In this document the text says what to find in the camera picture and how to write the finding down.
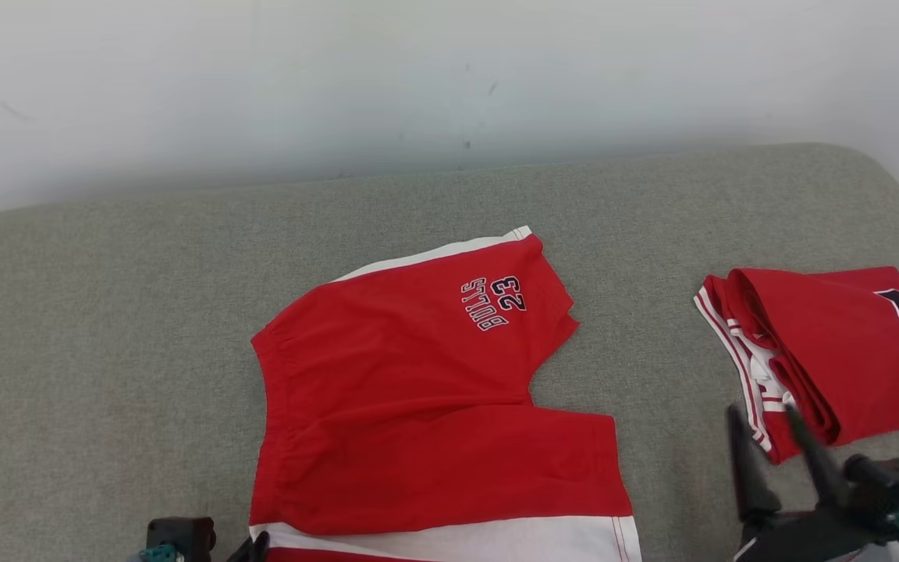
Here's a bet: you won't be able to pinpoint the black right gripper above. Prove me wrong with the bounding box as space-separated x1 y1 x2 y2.
727 402 899 562

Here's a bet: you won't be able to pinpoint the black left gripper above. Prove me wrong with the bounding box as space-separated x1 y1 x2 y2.
226 532 271 562

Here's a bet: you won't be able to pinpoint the red basketball jersey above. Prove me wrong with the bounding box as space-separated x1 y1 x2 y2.
693 265 899 466

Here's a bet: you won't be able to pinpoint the red shorts with white stripe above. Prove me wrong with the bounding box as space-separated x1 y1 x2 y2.
249 226 644 562

